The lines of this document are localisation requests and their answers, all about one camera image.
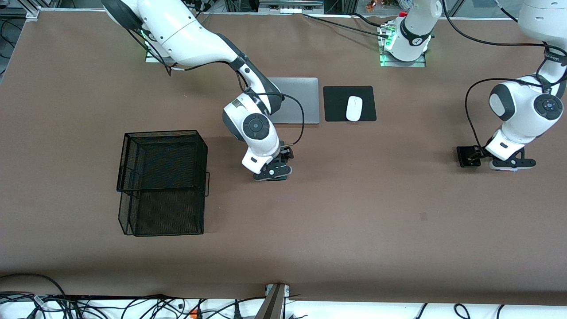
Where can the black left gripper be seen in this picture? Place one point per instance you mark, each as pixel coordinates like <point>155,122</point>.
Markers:
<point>468,156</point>

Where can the white computer mouse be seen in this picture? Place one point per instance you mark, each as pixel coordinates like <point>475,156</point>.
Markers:
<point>354,108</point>

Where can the black mesh two-tier tray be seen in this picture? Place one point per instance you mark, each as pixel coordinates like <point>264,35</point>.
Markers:
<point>168,159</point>

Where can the silver closed laptop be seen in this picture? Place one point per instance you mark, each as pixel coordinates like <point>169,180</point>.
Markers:
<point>305,102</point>

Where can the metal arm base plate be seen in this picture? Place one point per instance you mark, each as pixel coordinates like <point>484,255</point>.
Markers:
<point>153,58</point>
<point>390,63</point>

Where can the black mouse pad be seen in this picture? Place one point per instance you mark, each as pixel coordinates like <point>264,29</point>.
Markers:
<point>336,106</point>

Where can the grey metal camera bracket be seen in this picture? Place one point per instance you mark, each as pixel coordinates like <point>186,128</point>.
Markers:
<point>272,305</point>

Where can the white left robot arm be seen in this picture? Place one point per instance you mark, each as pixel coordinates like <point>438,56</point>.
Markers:
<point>527,115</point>

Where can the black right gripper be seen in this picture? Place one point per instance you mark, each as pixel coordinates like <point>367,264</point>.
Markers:
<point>286,153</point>

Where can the aluminium frame rail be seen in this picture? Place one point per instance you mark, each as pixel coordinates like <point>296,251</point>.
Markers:
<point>33,12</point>

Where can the grey power strip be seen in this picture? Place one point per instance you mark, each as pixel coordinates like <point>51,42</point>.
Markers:
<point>290,6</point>

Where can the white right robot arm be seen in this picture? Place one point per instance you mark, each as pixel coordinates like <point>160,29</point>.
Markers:
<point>186,35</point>

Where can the small copper coloured object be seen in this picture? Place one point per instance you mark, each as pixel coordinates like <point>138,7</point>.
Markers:
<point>370,6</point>

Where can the black power plug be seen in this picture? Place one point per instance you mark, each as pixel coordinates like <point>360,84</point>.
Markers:
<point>237,311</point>

